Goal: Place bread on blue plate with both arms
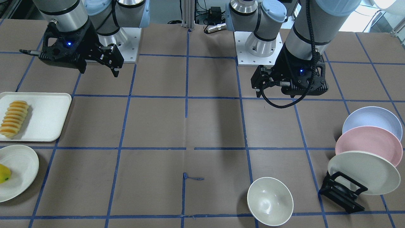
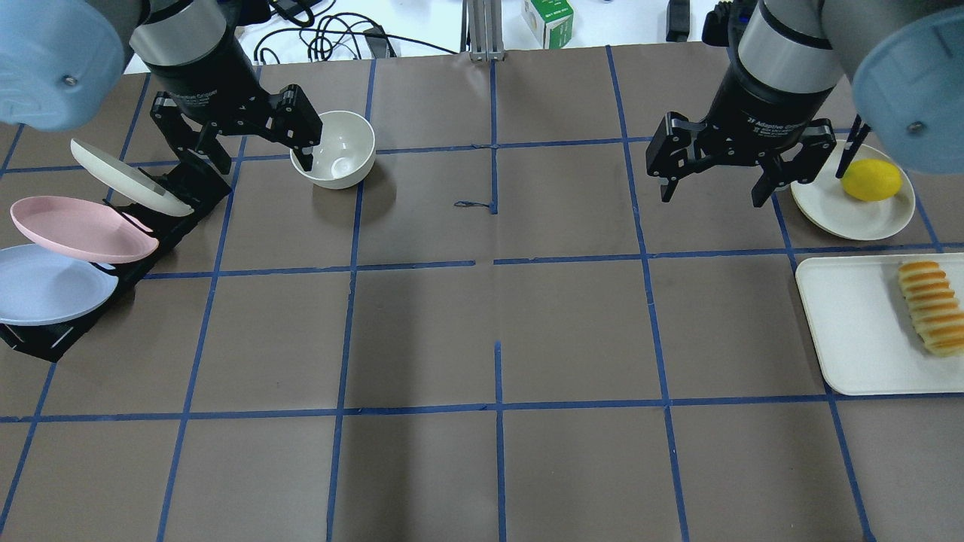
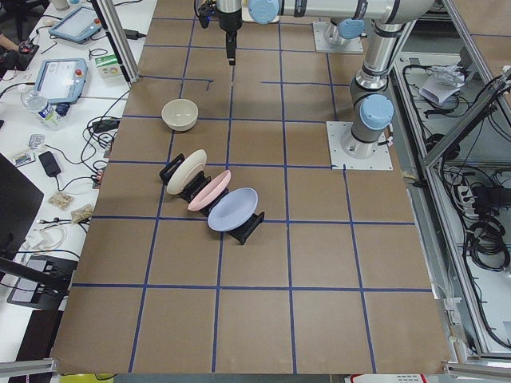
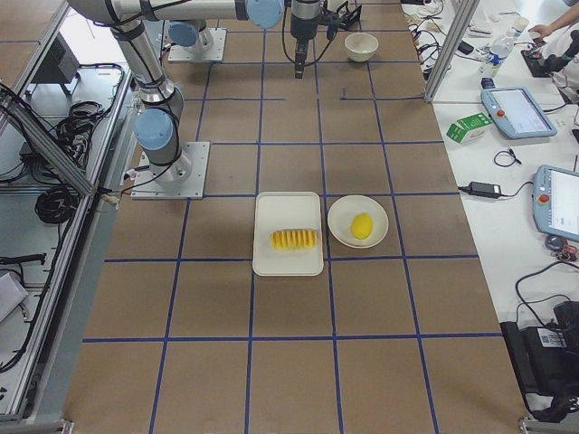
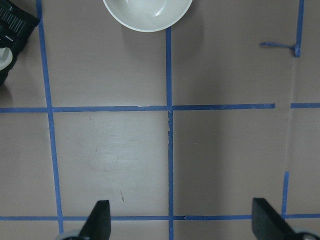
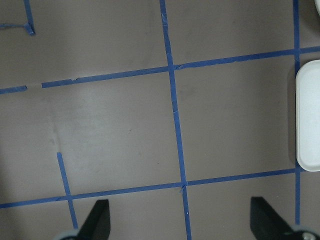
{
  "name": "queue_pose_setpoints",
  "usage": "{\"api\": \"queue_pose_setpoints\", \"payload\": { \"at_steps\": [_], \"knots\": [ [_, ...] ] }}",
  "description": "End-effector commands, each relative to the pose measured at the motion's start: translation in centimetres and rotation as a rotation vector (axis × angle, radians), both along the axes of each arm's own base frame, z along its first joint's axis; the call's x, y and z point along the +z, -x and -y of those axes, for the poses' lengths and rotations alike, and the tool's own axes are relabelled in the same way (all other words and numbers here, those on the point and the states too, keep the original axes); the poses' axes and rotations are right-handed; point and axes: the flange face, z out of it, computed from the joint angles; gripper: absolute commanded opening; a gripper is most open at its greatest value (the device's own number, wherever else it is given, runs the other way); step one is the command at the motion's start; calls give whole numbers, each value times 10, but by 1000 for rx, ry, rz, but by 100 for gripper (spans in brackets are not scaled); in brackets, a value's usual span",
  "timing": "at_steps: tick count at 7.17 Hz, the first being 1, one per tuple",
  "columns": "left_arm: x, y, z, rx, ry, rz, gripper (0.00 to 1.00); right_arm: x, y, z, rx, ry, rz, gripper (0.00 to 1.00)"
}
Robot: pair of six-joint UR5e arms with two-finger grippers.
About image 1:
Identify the aluminium frame post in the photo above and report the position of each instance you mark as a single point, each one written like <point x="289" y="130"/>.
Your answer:
<point x="188" y="8"/>

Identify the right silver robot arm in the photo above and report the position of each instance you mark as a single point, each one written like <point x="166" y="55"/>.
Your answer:
<point x="107" y="16"/>

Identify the yellow lemon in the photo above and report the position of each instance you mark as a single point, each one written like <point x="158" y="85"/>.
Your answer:
<point x="5" y="173"/>

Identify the silver cylinder connector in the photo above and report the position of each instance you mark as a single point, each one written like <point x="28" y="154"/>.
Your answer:
<point x="215" y="28"/>

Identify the cream plate in rack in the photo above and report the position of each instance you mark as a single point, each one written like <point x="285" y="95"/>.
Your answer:
<point x="370" y="170"/>

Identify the black plate rack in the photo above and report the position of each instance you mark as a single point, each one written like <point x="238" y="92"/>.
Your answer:
<point x="340" y="194"/>

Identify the black power adapter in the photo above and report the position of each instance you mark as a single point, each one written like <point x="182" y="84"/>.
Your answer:
<point x="214" y="12"/>

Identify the white rectangular tray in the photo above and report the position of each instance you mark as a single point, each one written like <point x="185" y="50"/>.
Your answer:
<point x="46" y="115"/>

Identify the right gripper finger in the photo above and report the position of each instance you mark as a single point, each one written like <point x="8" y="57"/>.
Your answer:
<point x="109" y="56"/>
<point x="30" y="52"/>

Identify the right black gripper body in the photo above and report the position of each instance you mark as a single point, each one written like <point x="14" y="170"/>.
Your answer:
<point x="86" y="41"/>

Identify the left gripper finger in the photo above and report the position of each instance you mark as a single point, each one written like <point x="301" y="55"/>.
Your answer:
<point x="262" y="78"/>

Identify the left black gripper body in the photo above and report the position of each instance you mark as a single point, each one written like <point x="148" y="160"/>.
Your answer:
<point x="279" y="73"/>

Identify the blue plate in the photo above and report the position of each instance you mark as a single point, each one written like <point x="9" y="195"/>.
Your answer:
<point x="374" y="116"/>

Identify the white plate with lemon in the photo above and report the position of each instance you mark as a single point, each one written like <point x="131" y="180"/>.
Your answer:
<point x="23" y="162"/>

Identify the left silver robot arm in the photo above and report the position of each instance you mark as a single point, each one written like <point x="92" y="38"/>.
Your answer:
<point x="316" y="25"/>

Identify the pink plate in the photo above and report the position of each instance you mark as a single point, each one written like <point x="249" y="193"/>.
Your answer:
<point x="371" y="139"/>

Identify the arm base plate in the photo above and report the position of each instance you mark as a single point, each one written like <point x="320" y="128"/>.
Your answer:
<point x="129" y="44"/>
<point x="247" y="59"/>

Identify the white bowl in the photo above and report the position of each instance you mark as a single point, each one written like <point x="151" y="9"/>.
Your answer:
<point x="270" y="201"/>

